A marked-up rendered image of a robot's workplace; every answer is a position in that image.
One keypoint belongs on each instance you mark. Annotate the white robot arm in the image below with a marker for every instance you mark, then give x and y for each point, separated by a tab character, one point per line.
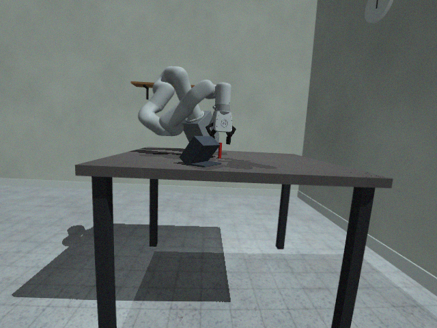
169	123

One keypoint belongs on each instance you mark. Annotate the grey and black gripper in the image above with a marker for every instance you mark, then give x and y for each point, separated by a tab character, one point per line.
221	122

